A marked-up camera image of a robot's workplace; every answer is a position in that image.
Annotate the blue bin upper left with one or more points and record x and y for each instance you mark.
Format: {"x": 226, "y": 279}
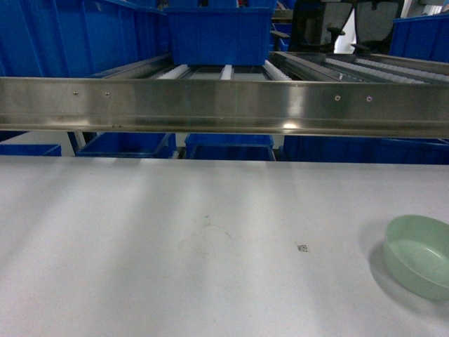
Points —
{"x": 78, "y": 38}

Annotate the black office chair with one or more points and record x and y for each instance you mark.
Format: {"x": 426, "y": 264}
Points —
{"x": 373, "y": 27}

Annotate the blue bin far right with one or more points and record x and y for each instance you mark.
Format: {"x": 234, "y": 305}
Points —
{"x": 423, "y": 38}

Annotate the blue bin lower middle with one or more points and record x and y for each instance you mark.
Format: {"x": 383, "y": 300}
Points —
{"x": 235, "y": 147}

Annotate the small printed tag sticker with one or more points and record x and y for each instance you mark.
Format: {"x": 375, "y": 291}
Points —
{"x": 302, "y": 248}

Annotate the large blue bin on shelf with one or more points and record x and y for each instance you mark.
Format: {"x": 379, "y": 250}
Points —
{"x": 219, "y": 36}

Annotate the blue bin lower left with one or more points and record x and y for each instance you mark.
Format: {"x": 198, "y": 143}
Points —
{"x": 130, "y": 145}

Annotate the blue bin lower right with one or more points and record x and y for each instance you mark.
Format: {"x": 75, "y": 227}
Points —
{"x": 363, "y": 150}

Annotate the stainless steel shelf rack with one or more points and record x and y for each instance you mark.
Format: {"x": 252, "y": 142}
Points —
{"x": 293, "y": 94}

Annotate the pale green bowl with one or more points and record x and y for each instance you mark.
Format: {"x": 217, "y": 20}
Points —
{"x": 415, "y": 251}

